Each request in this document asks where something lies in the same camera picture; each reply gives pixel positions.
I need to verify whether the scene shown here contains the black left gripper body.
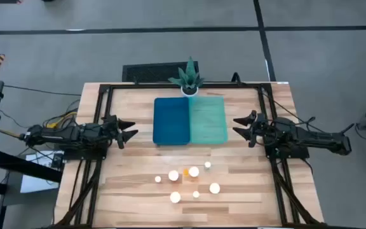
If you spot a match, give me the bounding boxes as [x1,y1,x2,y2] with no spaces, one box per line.
[102,114,125,149]

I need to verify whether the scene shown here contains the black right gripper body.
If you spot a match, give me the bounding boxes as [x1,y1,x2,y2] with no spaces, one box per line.
[248,110,271,148]

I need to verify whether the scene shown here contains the translucent teal plastic bin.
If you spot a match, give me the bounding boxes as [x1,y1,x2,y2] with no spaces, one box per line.
[188,95,229,144]

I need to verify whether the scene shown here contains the dark blue plastic bin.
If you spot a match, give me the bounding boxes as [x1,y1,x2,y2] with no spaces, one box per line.
[152,97,191,146]

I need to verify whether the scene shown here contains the small black device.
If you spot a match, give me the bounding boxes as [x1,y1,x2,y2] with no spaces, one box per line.
[51,153,64,169]

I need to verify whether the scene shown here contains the black perforated floor mat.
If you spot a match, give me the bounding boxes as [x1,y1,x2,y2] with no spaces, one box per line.
[121,61,200,83]

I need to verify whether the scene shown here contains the green succulent in white pot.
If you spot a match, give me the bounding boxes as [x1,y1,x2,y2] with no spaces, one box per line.
[167,56,205,97]

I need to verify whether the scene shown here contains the black desk beam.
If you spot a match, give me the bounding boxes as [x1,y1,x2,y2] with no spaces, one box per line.
[0,151,63,184]

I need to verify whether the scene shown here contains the white paper sheets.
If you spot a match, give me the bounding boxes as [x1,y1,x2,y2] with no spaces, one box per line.
[20,152,65,194]

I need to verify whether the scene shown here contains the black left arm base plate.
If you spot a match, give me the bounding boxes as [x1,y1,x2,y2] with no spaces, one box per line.
[62,148,108,161]

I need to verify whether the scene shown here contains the black aluminium table frame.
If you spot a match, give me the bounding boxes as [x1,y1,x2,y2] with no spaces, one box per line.
[54,82,323,228]

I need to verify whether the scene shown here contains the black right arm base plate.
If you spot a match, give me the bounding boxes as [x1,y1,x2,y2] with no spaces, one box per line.
[265,144,310,159]

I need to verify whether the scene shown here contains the yellow cable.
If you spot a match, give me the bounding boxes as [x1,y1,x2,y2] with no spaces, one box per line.
[44,111,78,130]

